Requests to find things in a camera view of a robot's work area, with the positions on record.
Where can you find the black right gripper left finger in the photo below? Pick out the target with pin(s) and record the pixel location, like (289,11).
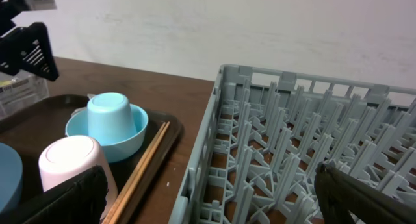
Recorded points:
(80,199)

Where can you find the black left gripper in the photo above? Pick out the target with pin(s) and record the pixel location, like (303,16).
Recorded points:
(25,48)

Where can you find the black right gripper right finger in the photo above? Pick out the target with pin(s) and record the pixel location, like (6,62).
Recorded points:
(340,195)

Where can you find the dark blue plate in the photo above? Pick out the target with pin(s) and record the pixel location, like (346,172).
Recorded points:
(11,178)

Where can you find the grey dishwasher rack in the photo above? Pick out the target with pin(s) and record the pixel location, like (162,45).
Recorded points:
(264,132)

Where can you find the wooden chopstick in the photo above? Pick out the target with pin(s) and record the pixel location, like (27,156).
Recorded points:
(136,178)
(146,167)

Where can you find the clear plastic bin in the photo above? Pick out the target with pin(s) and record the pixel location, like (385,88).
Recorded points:
(21,91)

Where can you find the pale pink cup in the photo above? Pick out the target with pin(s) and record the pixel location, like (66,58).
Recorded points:
(70,156)

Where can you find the light blue bowl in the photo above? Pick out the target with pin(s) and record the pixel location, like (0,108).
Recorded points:
(117,151)

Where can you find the light blue cup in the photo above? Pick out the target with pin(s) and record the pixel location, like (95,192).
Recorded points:
(109,118)

